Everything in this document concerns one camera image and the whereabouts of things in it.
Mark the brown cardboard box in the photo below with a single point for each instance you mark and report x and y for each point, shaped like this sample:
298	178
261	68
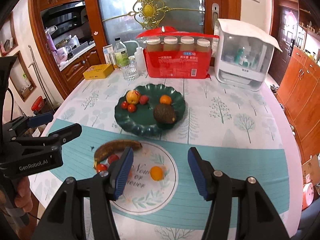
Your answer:
311	170

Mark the brown overripe banana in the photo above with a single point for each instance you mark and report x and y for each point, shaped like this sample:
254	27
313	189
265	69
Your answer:
112	147

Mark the dark green scalloped plate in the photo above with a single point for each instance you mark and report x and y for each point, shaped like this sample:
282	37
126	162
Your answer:
140	122

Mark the wooden kitchen base cabinets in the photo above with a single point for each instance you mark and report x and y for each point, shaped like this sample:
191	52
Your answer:
80	67

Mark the red cherry tomato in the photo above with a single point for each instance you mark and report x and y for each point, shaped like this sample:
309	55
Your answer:
101	167
124	104
143	100
131	108
113	158

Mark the tall wooden cabinet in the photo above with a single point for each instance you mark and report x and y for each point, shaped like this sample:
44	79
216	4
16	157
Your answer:
300	92

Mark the frosted glass door gold ornament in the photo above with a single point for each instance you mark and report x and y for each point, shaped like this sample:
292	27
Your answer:
112	5

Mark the pink plastic stool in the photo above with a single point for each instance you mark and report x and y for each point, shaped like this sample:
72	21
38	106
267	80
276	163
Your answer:
307	196

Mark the pair of dark shoes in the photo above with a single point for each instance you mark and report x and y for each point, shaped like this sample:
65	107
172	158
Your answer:
274	87

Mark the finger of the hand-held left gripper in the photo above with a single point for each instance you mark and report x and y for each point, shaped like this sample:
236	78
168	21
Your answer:
70	131
40	118

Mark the white-capped beige jar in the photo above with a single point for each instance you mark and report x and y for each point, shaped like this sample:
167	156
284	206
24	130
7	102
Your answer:
203	45
187	44
170	44
153	44

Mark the yellow apple with red sticker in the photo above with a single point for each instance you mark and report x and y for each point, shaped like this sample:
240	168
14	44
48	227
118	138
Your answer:
133	97

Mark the yellow cardboard box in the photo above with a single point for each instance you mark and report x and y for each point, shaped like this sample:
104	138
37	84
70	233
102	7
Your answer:
97	72

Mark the small metal can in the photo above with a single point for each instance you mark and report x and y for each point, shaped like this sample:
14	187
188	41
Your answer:
114	61

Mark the person's left hand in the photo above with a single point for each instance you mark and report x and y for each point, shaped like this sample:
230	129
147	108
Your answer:
23	192

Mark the white round printed plate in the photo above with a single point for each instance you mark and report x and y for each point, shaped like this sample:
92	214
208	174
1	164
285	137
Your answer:
155	152

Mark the clear bottle with green label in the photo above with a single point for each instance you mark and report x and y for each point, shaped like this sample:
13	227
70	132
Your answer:
121	57

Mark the white squeeze bottle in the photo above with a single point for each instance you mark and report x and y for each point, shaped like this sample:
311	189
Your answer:
140	61

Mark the teal striped table mat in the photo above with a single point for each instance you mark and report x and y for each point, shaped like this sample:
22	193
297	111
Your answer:
225	160

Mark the clear drinking glass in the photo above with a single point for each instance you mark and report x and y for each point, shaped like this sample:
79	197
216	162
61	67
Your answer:
130	72

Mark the dark avocado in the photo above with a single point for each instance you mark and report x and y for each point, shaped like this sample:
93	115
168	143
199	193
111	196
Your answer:
163	114

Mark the black range hood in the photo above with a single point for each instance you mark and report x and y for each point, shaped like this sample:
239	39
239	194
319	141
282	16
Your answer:
65	15

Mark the dark brown entrance door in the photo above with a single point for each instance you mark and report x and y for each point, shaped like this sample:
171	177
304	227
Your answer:
282	42

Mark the wooden wall frame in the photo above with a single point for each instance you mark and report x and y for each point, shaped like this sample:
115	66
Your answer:
31	90

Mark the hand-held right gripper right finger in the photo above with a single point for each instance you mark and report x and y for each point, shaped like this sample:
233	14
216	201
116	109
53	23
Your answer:
197	170

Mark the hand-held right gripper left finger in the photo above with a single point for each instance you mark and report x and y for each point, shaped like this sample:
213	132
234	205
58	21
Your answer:
122	172

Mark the red round tin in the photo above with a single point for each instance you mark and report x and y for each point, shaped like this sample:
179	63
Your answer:
38	103

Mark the white bottle sterilizer appliance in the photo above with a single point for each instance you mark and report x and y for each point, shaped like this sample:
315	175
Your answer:
237	80

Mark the red bag of jars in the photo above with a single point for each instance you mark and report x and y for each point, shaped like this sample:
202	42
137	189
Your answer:
175	65

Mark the small white and blue carton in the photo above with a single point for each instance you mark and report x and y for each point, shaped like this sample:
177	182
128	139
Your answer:
107	52

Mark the orange mandarin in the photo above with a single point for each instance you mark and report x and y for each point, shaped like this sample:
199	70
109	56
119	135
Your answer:
157	173
165	100

